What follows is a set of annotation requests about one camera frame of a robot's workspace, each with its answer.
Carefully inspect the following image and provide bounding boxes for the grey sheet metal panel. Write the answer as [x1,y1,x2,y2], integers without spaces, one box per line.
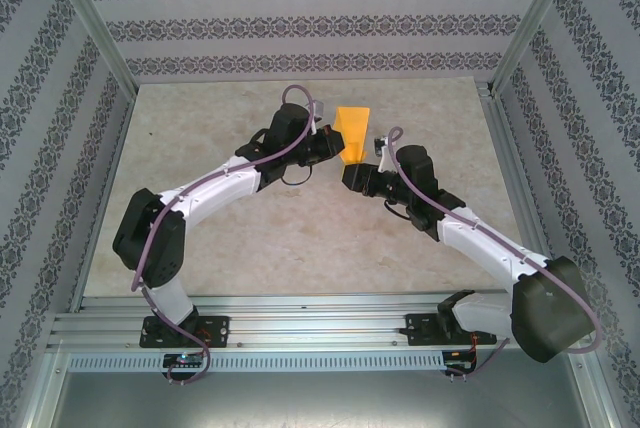
[49,347,616,428]

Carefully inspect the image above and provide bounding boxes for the circuit board with green light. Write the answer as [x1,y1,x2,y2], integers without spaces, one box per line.
[163,352,205,367]

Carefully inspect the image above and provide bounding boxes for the aluminium side rail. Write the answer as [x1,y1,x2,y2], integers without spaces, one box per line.
[68,90,139,312]
[477,80,569,309]

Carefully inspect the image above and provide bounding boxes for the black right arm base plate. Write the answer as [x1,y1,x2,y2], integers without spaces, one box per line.
[405,312,497,348]

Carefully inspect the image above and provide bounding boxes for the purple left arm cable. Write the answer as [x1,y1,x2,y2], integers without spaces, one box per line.
[130,83,324,385]

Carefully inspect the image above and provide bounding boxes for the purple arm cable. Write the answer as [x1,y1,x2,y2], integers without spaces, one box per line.
[382,126,601,384]
[130,83,324,385]

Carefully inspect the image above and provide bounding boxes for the aluminium rail beam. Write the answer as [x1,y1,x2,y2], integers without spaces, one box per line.
[47,292,594,352]

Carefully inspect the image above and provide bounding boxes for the aluminium frame post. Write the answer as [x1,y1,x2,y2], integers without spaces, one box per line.
[44,0,140,97]
[489,0,586,97]

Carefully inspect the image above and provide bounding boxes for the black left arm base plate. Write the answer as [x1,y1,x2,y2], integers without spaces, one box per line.
[141,315,232,349]

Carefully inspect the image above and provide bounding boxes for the slotted grey cable duct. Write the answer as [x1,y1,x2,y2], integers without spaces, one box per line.
[67,351,446,370]

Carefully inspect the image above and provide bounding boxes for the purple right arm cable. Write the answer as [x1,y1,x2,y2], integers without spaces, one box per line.
[382,126,601,384]

